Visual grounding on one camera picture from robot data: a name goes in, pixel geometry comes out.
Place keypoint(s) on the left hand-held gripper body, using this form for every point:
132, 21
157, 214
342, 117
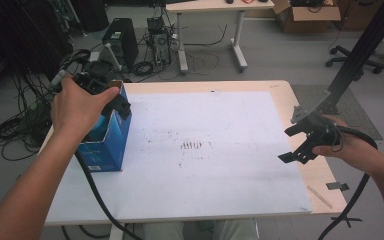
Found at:
96, 83

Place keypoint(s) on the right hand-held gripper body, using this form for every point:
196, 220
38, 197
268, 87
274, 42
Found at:
323, 131

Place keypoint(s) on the blue cardboard box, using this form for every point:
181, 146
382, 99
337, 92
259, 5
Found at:
113, 146

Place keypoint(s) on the person's left hand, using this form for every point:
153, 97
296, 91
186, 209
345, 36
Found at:
76, 110

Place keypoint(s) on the person's right hand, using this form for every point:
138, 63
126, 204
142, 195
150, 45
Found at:
353, 148

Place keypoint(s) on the small white device green light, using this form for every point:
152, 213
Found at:
94, 56

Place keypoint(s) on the grey floor mat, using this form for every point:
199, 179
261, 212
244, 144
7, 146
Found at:
356, 113

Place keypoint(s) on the clear tape strip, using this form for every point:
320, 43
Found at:
319, 197

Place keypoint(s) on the black computer tower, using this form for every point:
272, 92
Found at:
123, 38

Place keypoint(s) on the black office chair base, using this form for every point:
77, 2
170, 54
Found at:
350, 60

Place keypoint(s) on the black metal stand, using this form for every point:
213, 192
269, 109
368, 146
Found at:
360, 53

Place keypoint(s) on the white paper mat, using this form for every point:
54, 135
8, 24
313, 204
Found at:
196, 180

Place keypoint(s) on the brown cardboard box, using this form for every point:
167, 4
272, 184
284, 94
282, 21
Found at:
310, 16

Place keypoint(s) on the white desk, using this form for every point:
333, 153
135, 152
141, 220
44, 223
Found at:
213, 6

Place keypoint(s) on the open-frame computer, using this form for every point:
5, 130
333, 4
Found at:
160, 41

